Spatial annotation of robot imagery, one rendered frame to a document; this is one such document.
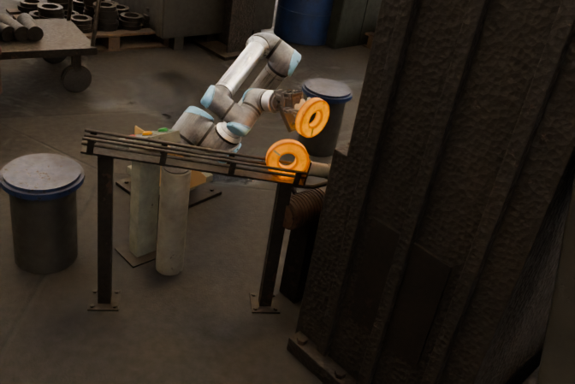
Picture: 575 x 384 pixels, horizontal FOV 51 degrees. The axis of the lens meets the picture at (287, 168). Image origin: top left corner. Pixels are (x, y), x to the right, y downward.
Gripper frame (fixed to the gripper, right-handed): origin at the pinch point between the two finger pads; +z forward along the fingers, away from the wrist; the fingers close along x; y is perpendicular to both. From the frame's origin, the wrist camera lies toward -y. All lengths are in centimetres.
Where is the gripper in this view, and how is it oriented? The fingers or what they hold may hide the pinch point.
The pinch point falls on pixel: (313, 112)
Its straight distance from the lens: 230.8
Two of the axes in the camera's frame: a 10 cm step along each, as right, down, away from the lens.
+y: -0.6, -9.5, -3.0
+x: 7.2, -2.5, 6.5
